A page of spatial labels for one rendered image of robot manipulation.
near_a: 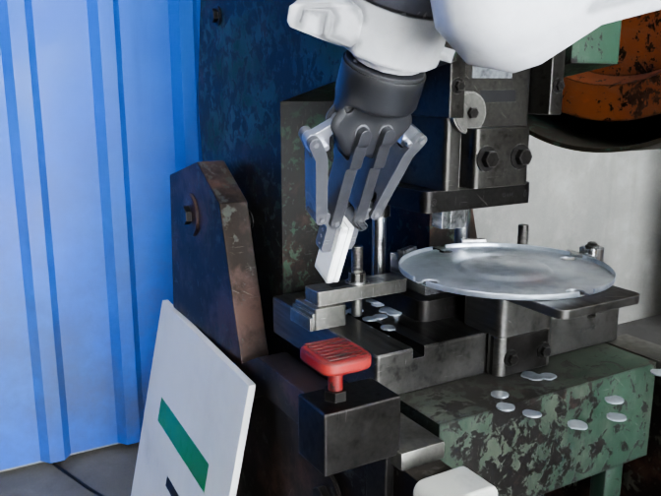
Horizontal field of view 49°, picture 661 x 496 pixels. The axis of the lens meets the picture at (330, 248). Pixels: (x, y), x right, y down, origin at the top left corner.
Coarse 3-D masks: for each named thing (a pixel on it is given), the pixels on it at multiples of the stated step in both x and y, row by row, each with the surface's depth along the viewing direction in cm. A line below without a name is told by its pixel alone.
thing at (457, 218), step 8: (432, 216) 109; (440, 216) 108; (448, 216) 108; (456, 216) 108; (464, 216) 108; (432, 224) 110; (440, 224) 108; (448, 224) 108; (456, 224) 108; (464, 224) 109
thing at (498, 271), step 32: (416, 256) 108; (448, 256) 108; (480, 256) 105; (512, 256) 108; (544, 256) 108; (448, 288) 90; (480, 288) 91; (512, 288) 91; (544, 288) 91; (576, 288) 91
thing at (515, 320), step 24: (624, 288) 92; (480, 312) 98; (504, 312) 95; (528, 312) 97; (552, 312) 84; (576, 312) 84; (600, 312) 86; (504, 336) 96; (528, 336) 98; (504, 360) 96; (528, 360) 99
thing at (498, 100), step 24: (480, 72) 97; (504, 72) 99; (528, 72) 102; (480, 96) 97; (504, 96) 100; (528, 96) 103; (432, 120) 99; (456, 120) 95; (480, 120) 97; (504, 120) 101; (432, 144) 99; (456, 144) 98; (480, 144) 96; (504, 144) 98; (528, 144) 100; (408, 168) 105; (432, 168) 100; (456, 168) 98; (480, 168) 96; (504, 168) 99
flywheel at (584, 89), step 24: (624, 24) 122; (648, 24) 118; (624, 48) 122; (648, 48) 118; (600, 72) 127; (624, 72) 123; (648, 72) 119; (576, 96) 127; (600, 96) 123; (624, 96) 119; (648, 96) 115; (600, 120) 124; (624, 120) 120; (648, 120) 123
